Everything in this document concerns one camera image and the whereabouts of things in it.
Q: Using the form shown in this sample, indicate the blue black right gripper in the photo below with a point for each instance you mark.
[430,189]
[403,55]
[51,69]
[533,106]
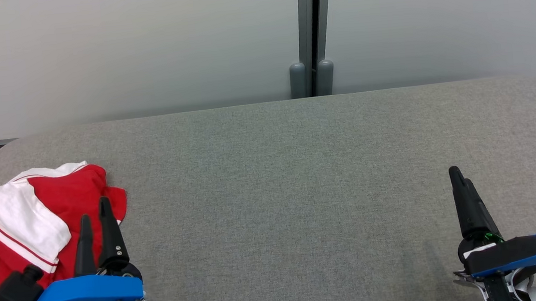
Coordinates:
[514,252]

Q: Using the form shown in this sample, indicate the red jersey shirt white sleeves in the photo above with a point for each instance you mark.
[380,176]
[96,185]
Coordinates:
[75,196]

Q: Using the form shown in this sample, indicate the grey rounded post foot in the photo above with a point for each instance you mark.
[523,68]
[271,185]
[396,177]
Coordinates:
[325,80]
[298,82]

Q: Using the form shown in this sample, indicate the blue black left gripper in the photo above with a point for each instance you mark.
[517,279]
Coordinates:
[86,292]

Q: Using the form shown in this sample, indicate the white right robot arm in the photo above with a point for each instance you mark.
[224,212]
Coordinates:
[503,290]

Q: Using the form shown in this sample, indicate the grey vertical partition post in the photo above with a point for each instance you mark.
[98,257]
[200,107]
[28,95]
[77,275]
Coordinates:
[307,16]

